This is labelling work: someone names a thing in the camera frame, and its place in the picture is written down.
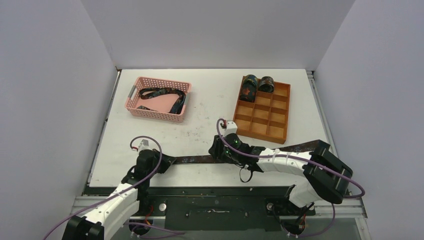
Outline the brown floral tie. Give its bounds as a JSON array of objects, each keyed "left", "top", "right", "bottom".
[{"left": 173, "top": 139, "right": 331, "bottom": 165}]

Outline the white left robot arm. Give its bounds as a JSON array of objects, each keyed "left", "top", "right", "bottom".
[{"left": 62, "top": 149, "right": 177, "bottom": 240}]

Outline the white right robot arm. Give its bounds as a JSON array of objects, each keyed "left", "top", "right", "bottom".
[{"left": 208, "top": 133, "right": 353, "bottom": 215}]

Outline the pink perforated plastic basket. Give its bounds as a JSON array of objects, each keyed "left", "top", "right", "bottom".
[{"left": 124, "top": 76, "right": 192, "bottom": 123}]

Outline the wooden compartment tray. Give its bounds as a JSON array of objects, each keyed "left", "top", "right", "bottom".
[{"left": 233, "top": 78, "right": 291, "bottom": 144}]

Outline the rolled dark floral tie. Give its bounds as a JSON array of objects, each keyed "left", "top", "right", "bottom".
[{"left": 239, "top": 74, "right": 258, "bottom": 103}]

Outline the dark patterned tie in basket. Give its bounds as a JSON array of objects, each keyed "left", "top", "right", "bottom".
[{"left": 138, "top": 87, "right": 187, "bottom": 115}]

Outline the rolled dark grey tie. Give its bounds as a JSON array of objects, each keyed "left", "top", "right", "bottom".
[{"left": 257, "top": 76, "right": 275, "bottom": 93}]

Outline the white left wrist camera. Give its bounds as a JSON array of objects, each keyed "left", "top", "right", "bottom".
[{"left": 136, "top": 139, "right": 151, "bottom": 153}]

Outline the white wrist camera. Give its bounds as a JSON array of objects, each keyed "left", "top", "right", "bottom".
[
  {"left": 136, "top": 139, "right": 151, "bottom": 153},
  {"left": 220, "top": 120, "right": 238, "bottom": 138}
]

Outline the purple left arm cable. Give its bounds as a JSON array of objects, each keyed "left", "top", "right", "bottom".
[{"left": 43, "top": 135, "right": 186, "bottom": 240}]

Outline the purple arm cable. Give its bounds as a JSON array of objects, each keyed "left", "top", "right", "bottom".
[
  {"left": 216, "top": 118, "right": 366, "bottom": 238},
  {"left": 43, "top": 135, "right": 186, "bottom": 240}
]

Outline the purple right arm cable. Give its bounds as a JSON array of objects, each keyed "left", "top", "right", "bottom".
[{"left": 216, "top": 118, "right": 366, "bottom": 238}]

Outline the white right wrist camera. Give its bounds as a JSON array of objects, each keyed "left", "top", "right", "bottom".
[{"left": 220, "top": 120, "right": 238, "bottom": 138}]

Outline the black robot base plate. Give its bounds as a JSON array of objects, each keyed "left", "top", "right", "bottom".
[{"left": 82, "top": 186, "right": 349, "bottom": 233}]

